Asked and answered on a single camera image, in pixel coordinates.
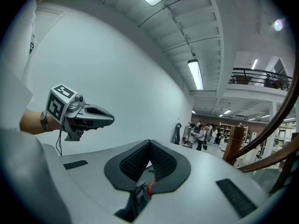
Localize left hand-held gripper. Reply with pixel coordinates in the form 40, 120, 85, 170
45, 84, 115, 142

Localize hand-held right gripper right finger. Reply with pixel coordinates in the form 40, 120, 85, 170
132, 139, 270, 224

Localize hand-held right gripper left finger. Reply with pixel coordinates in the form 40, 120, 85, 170
42, 139, 150, 224

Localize person's left forearm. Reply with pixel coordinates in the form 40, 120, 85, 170
19, 108, 62, 135

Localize grey striped wristwatch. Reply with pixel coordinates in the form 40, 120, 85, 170
40, 110, 53, 133

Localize grey cabinet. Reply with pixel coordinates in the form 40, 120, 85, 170
184, 125, 194, 145

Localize white storage shelf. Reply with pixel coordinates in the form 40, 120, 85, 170
219, 122, 249, 147

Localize person's white shirt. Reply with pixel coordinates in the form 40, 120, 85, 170
0, 0, 38, 132

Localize brown wooden staircase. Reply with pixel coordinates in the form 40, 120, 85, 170
230, 43, 299, 195

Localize black metal railing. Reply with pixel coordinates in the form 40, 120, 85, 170
228, 67, 293, 91

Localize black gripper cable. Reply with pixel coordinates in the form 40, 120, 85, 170
55, 130, 64, 156

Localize brown wooden newel post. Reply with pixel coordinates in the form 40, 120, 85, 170
222, 126, 245, 166

